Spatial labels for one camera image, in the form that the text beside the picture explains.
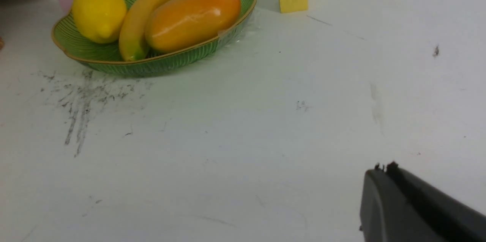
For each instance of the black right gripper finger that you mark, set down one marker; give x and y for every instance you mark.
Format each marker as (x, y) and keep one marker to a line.
(398, 206)

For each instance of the orange yellow mango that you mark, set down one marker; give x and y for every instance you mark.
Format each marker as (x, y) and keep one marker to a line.
(180, 24)

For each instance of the yellow banana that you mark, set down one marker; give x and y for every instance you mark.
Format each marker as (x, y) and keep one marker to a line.
(132, 43)

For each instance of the yellow lemon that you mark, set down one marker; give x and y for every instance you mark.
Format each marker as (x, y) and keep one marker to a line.
(99, 21)

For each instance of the green glass leaf plate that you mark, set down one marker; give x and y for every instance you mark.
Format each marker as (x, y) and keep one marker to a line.
(106, 57)

